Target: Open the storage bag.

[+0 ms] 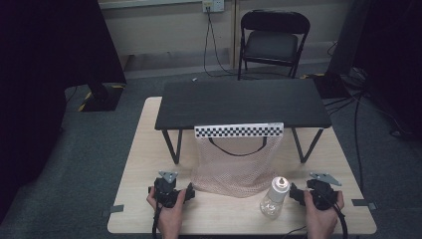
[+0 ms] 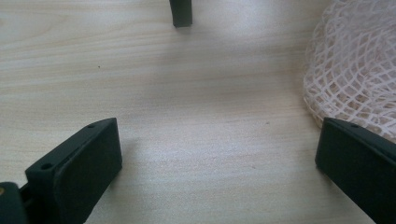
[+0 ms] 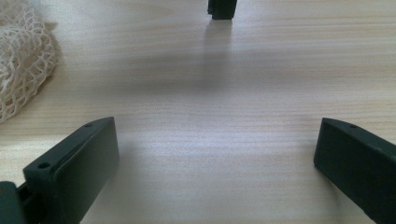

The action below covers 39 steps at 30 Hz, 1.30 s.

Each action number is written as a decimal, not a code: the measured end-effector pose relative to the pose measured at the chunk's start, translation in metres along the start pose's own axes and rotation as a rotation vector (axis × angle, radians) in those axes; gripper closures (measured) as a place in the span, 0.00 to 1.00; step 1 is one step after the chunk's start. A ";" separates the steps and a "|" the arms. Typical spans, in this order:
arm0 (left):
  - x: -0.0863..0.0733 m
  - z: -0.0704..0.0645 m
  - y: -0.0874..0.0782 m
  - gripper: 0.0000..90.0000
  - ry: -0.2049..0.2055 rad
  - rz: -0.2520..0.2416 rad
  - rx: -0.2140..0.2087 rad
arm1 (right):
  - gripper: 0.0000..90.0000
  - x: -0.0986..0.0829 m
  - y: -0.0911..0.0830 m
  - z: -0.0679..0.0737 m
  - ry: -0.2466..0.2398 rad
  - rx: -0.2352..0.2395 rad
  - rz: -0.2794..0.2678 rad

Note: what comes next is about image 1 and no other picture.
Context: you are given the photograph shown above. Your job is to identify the black curtain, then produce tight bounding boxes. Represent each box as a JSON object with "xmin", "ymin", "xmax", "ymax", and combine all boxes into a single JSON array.
[
  {"xmin": 0, "ymin": 0, "xmax": 127, "ymax": 224},
  {"xmin": 351, "ymin": 0, "xmax": 422, "ymax": 140}
]

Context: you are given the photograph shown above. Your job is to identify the person's right hand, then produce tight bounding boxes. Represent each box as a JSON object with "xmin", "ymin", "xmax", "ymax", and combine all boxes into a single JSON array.
[{"xmin": 303, "ymin": 189, "xmax": 345, "ymax": 239}]

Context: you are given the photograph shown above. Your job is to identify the black folding chair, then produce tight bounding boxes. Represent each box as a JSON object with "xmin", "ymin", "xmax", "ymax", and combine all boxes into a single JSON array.
[{"xmin": 237, "ymin": 9, "xmax": 312, "ymax": 82}]

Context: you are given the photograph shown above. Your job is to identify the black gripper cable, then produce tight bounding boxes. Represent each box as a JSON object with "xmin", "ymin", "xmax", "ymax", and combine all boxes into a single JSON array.
[
  {"xmin": 329, "ymin": 198, "xmax": 349, "ymax": 239},
  {"xmin": 150, "ymin": 201, "xmax": 164, "ymax": 239}
]

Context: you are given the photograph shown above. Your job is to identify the clear bottle with white cap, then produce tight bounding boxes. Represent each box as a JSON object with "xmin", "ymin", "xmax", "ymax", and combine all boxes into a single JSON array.
[{"xmin": 259, "ymin": 175, "xmax": 291, "ymax": 219}]

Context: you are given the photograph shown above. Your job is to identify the black wall outlet cable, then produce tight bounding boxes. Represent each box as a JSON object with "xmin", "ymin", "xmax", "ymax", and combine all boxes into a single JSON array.
[{"xmin": 202, "ymin": 6, "xmax": 241, "ymax": 79}]

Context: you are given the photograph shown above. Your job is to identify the small black table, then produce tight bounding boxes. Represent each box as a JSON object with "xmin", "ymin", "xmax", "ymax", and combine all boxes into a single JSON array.
[{"xmin": 154, "ymin": 78, "xmax": 333, "ymax": 165}]

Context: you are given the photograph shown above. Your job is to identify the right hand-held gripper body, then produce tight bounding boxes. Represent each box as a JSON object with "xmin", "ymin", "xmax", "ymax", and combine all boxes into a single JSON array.
[{"xmin": 306, "ymin": 171, "xmax": 342, "ymax": 211}]

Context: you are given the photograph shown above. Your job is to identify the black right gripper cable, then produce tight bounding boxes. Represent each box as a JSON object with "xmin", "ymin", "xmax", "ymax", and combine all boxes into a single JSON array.
[{"xmin": 329, "ymin": 198, "xmax": 349, "ymax": 239}]

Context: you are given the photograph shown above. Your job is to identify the black stand base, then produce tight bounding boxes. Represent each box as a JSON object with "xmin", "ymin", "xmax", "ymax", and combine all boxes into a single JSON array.
[{"xmin": 79, "ymin": 83, "xmax": 126, "ymax": 113}]

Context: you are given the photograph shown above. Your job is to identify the person's left hand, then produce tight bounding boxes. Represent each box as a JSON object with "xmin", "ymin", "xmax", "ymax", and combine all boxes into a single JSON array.
[{"xmin": 146, "ymin": 188, "xmax": 189, "ymax": 239}]

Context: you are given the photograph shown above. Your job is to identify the beige mesh bag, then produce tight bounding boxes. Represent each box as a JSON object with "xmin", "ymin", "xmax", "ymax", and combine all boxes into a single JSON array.
[{"xmin": 190, "ymin": 133, "xmax": 284, "ymax": 199}]

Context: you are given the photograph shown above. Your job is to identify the black and white checkered strip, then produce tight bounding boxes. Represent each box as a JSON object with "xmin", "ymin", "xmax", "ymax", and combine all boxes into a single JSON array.
[{"xmin": 193, "ymin": 121, "xmax": 286, "ymax": 138}]

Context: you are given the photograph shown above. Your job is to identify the black floor cable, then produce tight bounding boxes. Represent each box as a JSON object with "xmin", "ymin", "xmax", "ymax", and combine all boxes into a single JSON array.
[{"xmin": 352, "ymin": 93, "xmax": 365, "ymax": 194}]

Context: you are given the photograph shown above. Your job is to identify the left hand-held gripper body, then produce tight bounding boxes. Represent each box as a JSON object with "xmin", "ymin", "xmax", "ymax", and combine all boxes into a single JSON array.
[{"xmin": 147, "ymin": 170, "xmax": 187, "ymax": 209}]

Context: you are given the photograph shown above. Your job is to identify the white wall outlet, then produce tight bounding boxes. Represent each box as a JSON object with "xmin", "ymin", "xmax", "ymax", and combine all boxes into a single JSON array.
[{"xmin": 201, "ymin": 0, "xmax": 226, "ymax": 14}]

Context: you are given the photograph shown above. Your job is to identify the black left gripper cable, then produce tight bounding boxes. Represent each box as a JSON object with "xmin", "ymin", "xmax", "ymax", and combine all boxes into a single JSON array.
[{"xmin": 150, "ymin": 201, "xmax": 164, "ymax": 239}]

